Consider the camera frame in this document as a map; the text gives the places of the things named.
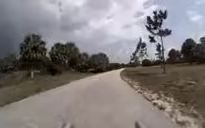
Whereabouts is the row of dark trees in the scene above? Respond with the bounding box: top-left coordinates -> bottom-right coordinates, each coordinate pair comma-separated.
0,41 -> 124,76

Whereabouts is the grey paved road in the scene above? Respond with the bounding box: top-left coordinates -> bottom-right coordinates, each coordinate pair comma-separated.
0,68 -> 178,128

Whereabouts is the small thin tree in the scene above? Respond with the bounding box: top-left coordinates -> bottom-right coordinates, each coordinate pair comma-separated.
129,37 -> 148,66

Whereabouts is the tall thin tree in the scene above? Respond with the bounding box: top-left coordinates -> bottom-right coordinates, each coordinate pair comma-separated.
144,9 -> 173,74

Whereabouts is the round leafy tree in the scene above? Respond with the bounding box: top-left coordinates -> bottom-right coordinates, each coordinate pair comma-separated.
19,33 -> 48,79

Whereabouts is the dry grass field with sandy edge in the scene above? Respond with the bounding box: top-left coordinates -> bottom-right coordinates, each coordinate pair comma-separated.
119,61 -> 205,128

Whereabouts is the dry grass verge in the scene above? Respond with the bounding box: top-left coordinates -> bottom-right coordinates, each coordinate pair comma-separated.
0,69 -> 101,111

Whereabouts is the group of trees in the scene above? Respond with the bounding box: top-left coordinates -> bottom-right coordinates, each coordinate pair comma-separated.
141,29 -> 205,66

